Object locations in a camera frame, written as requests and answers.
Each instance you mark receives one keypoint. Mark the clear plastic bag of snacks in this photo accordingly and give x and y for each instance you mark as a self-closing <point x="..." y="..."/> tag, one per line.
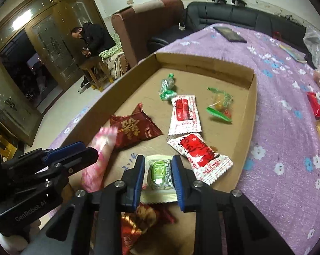
<point x="319" y="55"/>

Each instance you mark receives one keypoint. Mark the pink cartoon snack packet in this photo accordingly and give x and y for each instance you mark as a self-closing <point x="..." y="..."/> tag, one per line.
<point x="101" y="164"/>

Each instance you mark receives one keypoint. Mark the brown armchair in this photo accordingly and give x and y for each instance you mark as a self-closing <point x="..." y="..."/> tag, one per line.
<point x="144" y="29"/>

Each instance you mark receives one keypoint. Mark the cardboard box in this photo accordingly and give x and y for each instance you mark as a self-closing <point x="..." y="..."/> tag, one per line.
<point x="138" y="85"/>

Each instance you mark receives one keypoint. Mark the green candy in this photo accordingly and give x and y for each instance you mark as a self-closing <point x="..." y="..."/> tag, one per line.
<point x="221" y="105"/>
<point x="167" y="87"/>

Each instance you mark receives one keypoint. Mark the small white red snack packet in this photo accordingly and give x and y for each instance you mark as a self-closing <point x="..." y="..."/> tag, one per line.
<point x="183" y="114"/>

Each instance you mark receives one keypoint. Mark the red gold snack packet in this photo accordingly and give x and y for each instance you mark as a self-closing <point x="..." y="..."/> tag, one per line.
<point x="129" y="233"/>

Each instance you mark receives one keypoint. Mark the wooden glass door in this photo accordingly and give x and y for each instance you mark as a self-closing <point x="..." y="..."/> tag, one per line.
<point x="51" y="37"/>

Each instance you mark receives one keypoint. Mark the small booklet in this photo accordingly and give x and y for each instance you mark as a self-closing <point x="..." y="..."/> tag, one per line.
<point x="292" y="52"/>

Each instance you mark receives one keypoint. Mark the patterned blanket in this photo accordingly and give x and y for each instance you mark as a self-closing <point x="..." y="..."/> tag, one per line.
<point x="114" y="58"/>

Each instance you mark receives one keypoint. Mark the wooden stool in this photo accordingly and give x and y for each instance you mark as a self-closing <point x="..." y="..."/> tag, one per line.
<point x="95" y="71"/>

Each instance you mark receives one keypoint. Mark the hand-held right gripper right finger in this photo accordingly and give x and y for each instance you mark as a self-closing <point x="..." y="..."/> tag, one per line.
<point x="178" y="183"/>

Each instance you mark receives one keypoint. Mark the large white red snack packet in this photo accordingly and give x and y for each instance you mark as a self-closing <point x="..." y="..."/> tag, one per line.
<point x="199" y="155"/>

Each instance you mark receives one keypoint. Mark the dark red snack packet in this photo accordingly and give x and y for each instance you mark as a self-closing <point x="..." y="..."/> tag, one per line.
<point x="132" y="127"/>

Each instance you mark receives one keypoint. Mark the black leather sofa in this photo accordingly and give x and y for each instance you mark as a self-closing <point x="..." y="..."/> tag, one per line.
<point x="229" y="16"/>

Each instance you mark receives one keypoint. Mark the green cream snack packet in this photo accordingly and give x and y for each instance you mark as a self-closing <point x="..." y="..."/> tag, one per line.
<point x="158" y="174"/>

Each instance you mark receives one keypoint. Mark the red wrapped candy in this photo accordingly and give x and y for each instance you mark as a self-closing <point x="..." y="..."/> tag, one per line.
<point x="317" y="105"/>

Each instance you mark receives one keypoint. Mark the dark flat phone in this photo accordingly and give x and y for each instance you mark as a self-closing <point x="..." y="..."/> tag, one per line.
<point x="230" y="34"/>

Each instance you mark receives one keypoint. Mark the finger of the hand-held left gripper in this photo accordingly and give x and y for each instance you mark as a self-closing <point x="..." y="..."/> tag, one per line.
<point x="83" y="159"/>
<point x="64" y="151"/>

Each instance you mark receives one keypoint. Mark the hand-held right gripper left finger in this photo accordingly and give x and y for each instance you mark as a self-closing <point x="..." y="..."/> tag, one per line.
<point x="139" y="183"/>

